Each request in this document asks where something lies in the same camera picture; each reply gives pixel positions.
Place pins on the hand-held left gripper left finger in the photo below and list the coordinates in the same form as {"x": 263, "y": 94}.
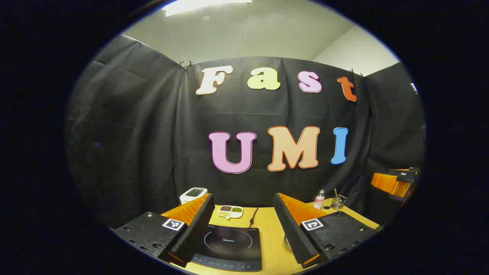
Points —
{"x": 196, "y": 229}

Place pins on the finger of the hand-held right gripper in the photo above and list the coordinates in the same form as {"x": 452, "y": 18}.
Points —
{"x": 389, "y": 185}

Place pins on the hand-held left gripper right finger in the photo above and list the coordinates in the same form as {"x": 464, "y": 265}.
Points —
{"x": 290, "y": 229}

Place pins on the stainless steel pot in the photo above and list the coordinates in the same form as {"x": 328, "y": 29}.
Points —
{"x": 287, "y": 242}

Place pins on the black induction cooktop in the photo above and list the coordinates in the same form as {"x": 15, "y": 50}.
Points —
{"x": 229, "y": 244}

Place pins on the white toaster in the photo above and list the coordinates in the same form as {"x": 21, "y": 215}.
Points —
{"x": 191, "y": 195}

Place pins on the white divided bean dish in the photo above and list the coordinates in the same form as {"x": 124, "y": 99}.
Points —
{"x": 230, "y": 211}

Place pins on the clear bottle with pink label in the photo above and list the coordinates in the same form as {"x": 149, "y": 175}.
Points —
{"x": 319, "y": 200}

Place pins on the small glass jar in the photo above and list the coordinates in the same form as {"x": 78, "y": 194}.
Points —
{"x": 338, "y": 203}

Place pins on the black backdrop cloth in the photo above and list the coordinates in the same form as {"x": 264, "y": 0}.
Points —
{"x": 153, "y": 133}

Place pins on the ceiling light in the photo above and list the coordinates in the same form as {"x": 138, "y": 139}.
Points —
{"x": 198, "y": 5}

